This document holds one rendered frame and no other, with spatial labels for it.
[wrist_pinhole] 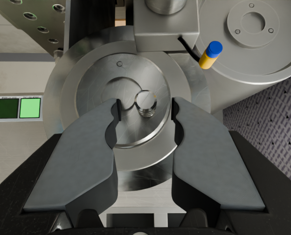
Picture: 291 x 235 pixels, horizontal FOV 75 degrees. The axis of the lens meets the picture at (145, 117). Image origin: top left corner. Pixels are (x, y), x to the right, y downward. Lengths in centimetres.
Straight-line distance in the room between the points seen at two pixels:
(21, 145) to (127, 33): 47
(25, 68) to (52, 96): 299
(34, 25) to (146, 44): 37
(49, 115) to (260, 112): 27
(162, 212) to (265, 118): 34
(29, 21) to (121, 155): 40
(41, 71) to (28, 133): 250
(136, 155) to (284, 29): 18
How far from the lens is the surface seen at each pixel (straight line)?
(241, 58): 20
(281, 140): 28
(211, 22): 21
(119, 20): 205
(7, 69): 329
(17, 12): 49
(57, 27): 49
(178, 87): 17
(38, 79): 304
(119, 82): 15
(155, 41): 16
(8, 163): 62
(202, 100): 17
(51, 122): 18
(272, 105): 29
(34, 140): 58
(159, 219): 53
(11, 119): 62
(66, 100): 18
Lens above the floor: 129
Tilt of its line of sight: 8 degrees down
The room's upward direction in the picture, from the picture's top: 179 degrees clockwise
